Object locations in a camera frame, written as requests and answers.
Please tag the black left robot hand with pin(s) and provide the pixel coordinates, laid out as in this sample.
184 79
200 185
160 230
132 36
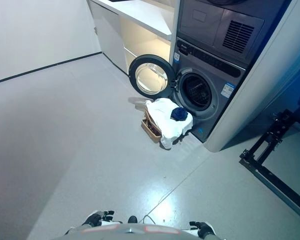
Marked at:
96 218

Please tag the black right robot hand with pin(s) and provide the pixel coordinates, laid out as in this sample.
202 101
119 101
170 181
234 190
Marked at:
205 228

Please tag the white cloth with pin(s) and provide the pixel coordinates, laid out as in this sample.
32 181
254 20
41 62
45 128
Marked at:
162 117

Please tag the brown wicker basket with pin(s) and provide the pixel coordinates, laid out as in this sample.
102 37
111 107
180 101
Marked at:
150 128

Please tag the grey front-load washing machine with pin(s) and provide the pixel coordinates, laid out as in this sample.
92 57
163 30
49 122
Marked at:
222 110

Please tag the round washing machine door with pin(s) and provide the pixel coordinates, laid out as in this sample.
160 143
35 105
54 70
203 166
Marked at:
133 75

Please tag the silver robot torso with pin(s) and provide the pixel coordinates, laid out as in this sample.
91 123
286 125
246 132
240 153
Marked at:
127 233

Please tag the black left robot foot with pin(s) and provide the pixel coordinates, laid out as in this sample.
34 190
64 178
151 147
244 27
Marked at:
132 219

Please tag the dark blue cloth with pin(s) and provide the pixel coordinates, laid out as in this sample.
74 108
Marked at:
179 113

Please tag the energy label sticker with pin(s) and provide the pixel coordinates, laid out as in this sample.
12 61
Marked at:
227 90

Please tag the blue rectangular sticker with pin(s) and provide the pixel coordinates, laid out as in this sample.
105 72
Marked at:
176 58

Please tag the white shelf cabinet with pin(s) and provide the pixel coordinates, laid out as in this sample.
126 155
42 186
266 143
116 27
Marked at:
107 37

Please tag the grey stacked dryer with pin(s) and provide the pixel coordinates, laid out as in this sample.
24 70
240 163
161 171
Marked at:
202 30

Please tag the black metal frame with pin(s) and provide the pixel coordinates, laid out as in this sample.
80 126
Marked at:
255 150

